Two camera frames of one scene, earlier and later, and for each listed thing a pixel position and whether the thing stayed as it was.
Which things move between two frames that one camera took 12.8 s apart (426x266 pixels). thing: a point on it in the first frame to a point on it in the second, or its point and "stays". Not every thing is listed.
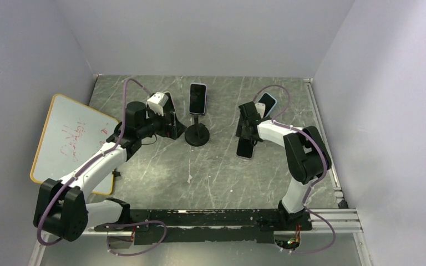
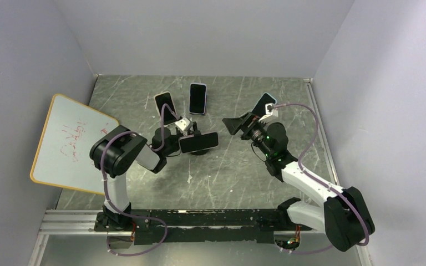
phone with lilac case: (197, 96) stays
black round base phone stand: (197, 134) to (200, 152)
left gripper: (174, 129) to (189, 133)
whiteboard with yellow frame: (72, 130) stays
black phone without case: (245, 148) to (192, 143)
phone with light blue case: (270, 103) stays
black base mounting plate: (187, 226) stays
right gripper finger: (241, 132) to (233, 124)
